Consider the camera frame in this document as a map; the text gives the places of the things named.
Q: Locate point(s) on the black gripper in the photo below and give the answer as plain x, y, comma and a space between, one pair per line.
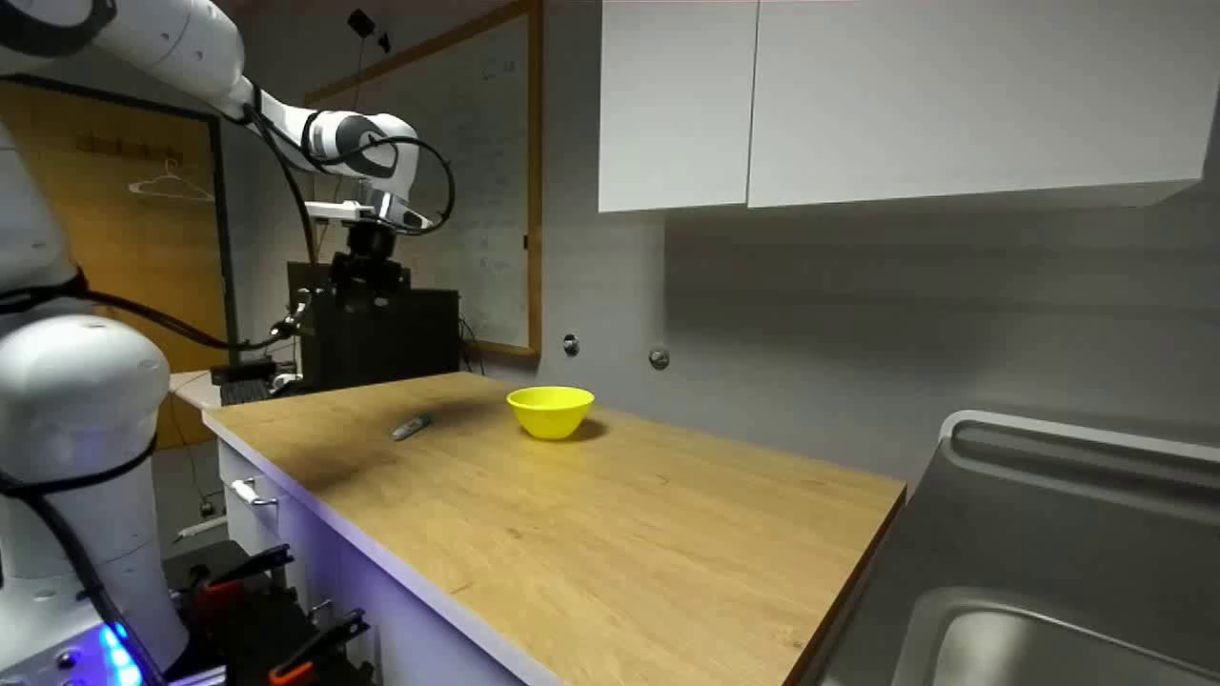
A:
368, 253

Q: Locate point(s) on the grey marker pen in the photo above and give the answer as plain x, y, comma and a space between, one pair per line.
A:
410, 424

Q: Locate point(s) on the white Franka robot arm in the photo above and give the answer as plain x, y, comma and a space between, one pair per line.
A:
76, 406

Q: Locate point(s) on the yellow bowl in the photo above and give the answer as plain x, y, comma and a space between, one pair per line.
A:
550, 410

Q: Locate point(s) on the black equipment box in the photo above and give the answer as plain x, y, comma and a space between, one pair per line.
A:
404, 335

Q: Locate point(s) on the wood-framed whiteboard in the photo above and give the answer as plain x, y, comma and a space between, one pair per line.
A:
488, 192

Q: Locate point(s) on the orange wooden door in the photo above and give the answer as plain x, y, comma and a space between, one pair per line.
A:
137, 214

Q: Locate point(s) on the white counter drawer cabinet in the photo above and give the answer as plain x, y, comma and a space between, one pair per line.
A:
344, 585

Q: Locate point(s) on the black ceiling fixture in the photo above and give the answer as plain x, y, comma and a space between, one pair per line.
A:
364, 26

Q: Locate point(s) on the red and black clamp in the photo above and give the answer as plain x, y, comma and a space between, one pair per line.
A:
317, 642
242, 577

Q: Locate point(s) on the narrow white cabinet door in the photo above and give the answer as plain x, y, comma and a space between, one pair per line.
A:
676, 100

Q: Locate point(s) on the wide white cabinet door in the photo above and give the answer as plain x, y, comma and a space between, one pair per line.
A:
977, 97

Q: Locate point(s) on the stainless steel sink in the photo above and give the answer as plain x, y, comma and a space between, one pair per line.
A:
1043, 572

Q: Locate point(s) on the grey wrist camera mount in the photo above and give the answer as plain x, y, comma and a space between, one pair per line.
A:
372, 212

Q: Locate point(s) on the round metal wall knob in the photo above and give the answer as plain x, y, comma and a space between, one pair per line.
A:
568, 345
657, 360

